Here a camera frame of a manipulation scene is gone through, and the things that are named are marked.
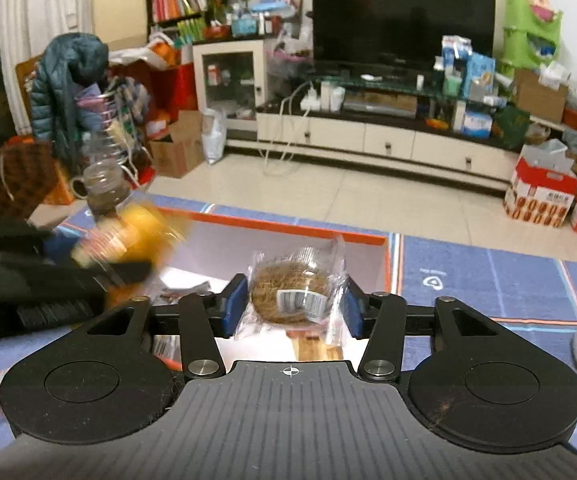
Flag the orange cardboard box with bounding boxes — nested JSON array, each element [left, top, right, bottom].
[[108, 205, 393, 363]]

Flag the brown checkered cloth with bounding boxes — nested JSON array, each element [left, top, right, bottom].
[[0, 141, 63, 222]]

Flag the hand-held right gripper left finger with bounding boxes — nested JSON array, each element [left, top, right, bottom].
[[86, 274, 249, 380]]

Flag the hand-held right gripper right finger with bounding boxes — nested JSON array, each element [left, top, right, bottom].
[[343, 279, 500, 383]]

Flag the orange yellow snack packet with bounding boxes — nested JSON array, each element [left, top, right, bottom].
[[71, 202, 192, 293]]

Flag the standing air conditioner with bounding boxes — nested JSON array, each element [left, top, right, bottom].
[[92, 0, 148, 53]]

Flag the white glass door cabinet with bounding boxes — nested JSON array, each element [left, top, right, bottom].
[[191, 39, 268, 122]]

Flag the dark teal puffer jacket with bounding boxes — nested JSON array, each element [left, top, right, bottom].
[[30, 32, 110, 177]]

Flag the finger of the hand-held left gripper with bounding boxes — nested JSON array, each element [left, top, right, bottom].
[[82, 259, 152, 293]]

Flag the wooden chair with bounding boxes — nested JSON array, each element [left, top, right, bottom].
[[15, 55, 45, 107]]

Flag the tan snack packet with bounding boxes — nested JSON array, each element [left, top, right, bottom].
[[291, 332, 344, 362]]

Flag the red gift bag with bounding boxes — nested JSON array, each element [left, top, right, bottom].
[[148, 60, 200, 114]]

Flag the open brown cardboard box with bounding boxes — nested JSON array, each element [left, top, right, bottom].
[[147, 110, 205, 179]]

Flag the green plastic rack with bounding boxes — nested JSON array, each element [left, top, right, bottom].
[[497, 0, 564, 79]]

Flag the dark bookshelf with books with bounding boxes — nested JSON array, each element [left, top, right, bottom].
[[144, 0, 243, 45]]

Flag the blue tissue box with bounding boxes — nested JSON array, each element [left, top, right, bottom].
[[461, 109, 494, 139]]

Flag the clear brown cake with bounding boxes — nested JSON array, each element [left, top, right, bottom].
[[233, 235, 352, 361]]

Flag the closed brown cardboard box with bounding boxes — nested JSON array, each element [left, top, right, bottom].
[[511, 68, 570, 125]]

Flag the white television stand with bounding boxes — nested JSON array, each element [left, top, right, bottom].
[[256, 66, 565, 195]]

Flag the blue white carton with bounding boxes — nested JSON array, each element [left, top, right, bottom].
[[463, 52, 497, 101]]

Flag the glass jar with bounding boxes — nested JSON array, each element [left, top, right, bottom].
[[71, 160, 132, 217]]

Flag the black television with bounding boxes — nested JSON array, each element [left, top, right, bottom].
[[311, 0, 497, 72]]

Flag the red white gift box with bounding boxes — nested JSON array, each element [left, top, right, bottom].
[[502, 142, 577, 229]]

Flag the white orange plastic bag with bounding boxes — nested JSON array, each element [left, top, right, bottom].
[[110, 31, 182, 69]]

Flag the dark green bag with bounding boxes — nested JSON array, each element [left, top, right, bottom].
[[491, 104, 532, 151]]

